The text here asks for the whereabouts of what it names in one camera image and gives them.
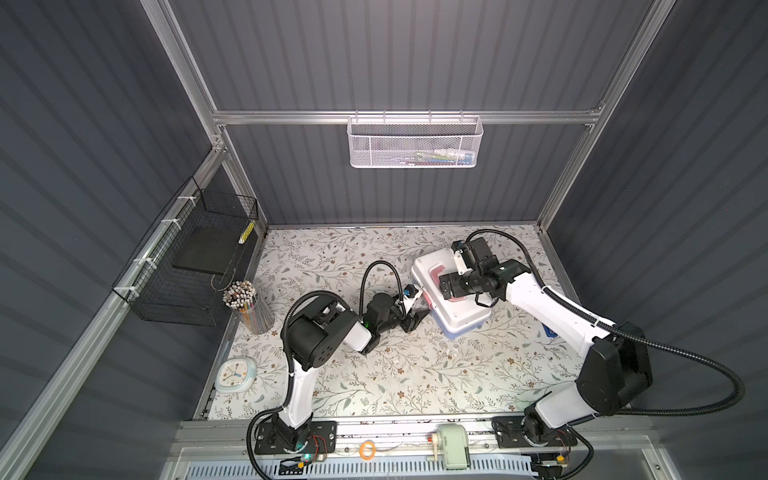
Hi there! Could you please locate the white blue tool box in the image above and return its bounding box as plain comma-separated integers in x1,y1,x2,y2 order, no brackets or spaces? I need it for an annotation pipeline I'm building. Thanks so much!
410,247,493,340

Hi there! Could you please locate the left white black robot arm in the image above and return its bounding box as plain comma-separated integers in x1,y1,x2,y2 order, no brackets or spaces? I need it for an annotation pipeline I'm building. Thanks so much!
253,260,429,450

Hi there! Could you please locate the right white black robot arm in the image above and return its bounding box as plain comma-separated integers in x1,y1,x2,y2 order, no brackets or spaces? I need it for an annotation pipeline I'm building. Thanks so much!
439,229,746,446

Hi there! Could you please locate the mint green device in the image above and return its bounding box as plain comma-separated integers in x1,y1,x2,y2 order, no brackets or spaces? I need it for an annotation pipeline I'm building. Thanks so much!
431,423,470,470

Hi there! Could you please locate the yellow green marker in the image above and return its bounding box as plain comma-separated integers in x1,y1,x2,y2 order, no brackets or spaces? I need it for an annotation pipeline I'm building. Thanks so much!
238,221,256,245

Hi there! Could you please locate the mint round clock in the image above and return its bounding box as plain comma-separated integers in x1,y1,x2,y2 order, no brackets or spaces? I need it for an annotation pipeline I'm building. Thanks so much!
214,356,257,394

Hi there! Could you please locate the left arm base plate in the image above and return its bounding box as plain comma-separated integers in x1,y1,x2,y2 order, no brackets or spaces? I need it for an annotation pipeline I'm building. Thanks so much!
253,417,338,455

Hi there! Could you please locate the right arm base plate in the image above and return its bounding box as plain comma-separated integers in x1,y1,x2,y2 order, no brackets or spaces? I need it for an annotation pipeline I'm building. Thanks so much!
491,415,578,450

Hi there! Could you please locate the white wire wall basket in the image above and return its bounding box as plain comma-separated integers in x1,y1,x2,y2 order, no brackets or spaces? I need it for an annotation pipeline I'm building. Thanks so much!
346,113,484,169

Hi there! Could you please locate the black wire side basket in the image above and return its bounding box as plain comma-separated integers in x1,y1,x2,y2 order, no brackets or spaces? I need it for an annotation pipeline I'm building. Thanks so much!
113,179,260,327

